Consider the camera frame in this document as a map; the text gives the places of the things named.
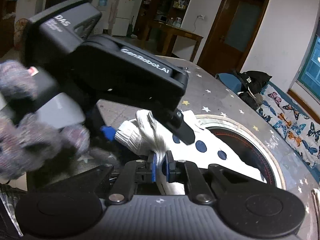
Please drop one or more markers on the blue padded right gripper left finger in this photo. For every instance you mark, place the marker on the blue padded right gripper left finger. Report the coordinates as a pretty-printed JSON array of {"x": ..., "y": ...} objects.
[{"x": 137, "y": 177}]

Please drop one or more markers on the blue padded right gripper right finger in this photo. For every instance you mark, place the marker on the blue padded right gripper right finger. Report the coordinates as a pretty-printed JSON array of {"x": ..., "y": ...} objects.
[{"x": 188, "y": 174}]

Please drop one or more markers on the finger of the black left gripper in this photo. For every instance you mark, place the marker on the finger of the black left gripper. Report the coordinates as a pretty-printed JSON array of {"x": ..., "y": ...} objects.
[{"x": 175, "y": 123}]

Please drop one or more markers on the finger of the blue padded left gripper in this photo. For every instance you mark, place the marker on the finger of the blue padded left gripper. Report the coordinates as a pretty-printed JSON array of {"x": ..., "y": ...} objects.
[{"x": 108, "y": 132}]

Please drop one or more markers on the white navy polka dot garment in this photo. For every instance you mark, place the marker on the white navy polka dot garment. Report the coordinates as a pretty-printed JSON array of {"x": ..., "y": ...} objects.
[{"x": 145, "y": 134}]

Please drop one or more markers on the grey knit gloved hand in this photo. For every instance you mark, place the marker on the grey knit gloved hand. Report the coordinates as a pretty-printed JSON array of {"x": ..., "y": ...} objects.
[{"x": 27, "y": 145}]

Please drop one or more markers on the round induction cooktop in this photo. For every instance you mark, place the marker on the round induction cooktop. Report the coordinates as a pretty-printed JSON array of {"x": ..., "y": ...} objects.
[{"x": 246, "y": 145}]

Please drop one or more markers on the white refrigerator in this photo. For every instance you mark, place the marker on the white refrigerator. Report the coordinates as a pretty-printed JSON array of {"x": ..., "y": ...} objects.
[{"x": 120, "y": 17}]

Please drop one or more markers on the black bag on sofa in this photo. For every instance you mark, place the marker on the black bag on sofa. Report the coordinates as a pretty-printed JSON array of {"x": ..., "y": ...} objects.
[{"x": 252, "y": 83}]

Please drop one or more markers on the dark wooden side table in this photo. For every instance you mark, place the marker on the dark wooden side table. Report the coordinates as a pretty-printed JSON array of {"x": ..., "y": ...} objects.
[{"x": 171, "y": 34}]

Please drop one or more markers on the dark wooden door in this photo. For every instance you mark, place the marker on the dark wooden door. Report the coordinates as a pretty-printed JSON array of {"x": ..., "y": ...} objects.
[{"x": 232, "y": 35}]

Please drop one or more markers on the dark wooden shelf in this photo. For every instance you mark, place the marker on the dark wooden shelf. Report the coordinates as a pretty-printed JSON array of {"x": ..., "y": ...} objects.
[{"x": 162, "y": 10}]

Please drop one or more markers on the butterfly print pillow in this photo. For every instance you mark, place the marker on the butterfly print pillow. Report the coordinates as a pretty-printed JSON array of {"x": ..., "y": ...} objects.
[{"x": 298, "y": 130}]

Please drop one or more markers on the green framed window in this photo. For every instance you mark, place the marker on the green framed window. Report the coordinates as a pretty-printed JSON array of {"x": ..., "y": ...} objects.
[{"x": 309, "y": 75}]

